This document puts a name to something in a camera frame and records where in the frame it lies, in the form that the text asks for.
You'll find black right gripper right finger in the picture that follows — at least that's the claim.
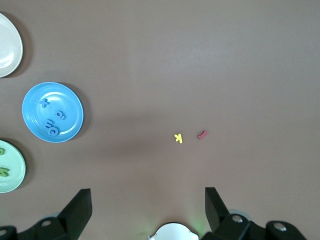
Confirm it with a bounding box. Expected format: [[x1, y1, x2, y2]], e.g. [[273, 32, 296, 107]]
[[202, 187, 267, 240]]

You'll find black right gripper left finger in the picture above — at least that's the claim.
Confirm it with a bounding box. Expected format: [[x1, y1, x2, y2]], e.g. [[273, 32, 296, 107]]
[[16, 188, 92, 240]]

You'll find green plate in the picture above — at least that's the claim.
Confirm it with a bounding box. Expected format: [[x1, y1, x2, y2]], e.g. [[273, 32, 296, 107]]
[[0, 139, 27, 194]]

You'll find blue plate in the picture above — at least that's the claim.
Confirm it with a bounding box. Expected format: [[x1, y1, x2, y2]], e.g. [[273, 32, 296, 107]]
[[21, 82, 85, 144]]

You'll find brown table cover mat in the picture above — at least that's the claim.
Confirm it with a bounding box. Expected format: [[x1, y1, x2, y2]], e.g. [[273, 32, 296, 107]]
[[0, 0, 320, 240]]

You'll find beige plate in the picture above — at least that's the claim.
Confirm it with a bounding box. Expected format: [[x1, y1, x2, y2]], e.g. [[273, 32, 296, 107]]
[[0, 12, 24, 78]]

